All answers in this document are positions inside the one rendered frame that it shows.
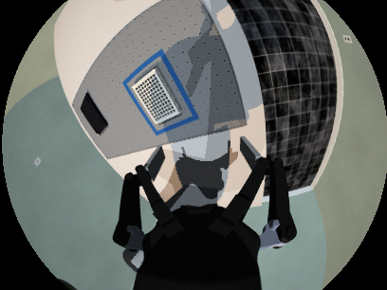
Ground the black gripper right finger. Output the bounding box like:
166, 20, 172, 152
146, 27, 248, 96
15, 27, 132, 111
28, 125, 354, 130
207, 136, 297, 250

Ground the blue tape outline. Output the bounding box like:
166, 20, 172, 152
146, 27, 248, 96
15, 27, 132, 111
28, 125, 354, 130
123, 48, 199, 136

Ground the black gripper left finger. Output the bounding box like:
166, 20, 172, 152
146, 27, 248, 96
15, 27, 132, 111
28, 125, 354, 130
113, 146, 187, 252

